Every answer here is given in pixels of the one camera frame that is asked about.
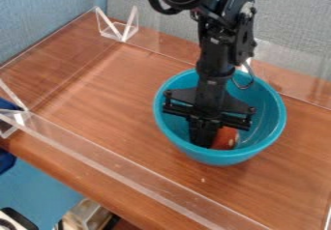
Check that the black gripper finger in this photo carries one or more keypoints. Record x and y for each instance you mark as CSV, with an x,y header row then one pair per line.
x,y
196,131
212,134

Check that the metal frame under table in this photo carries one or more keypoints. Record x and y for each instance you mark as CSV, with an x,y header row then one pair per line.
x,y
86,216

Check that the brown and white mushroom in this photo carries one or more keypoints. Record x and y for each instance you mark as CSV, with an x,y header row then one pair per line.
x,y
226,139

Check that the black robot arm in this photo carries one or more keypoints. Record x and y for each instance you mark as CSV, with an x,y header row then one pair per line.
x,y
227,43

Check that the clear acrylic front barrier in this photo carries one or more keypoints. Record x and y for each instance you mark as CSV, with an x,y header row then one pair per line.
x,y
145,197

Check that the black and white object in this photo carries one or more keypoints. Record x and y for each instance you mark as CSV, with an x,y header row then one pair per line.
x,y
14,221

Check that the clear acrylic barrier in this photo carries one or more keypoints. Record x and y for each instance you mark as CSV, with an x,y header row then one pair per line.
x,y
145,197
298,74

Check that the blue plastic bowl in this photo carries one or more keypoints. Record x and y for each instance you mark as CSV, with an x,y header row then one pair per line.
x,y
269,121

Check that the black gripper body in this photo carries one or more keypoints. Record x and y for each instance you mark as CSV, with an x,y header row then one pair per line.
x,y
200,98

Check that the clear acrylic corner bracket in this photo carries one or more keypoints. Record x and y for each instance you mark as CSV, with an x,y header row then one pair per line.
x,y
117,30

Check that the clear acrylic back barrier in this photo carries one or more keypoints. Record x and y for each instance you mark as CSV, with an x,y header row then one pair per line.
x,y
298,74

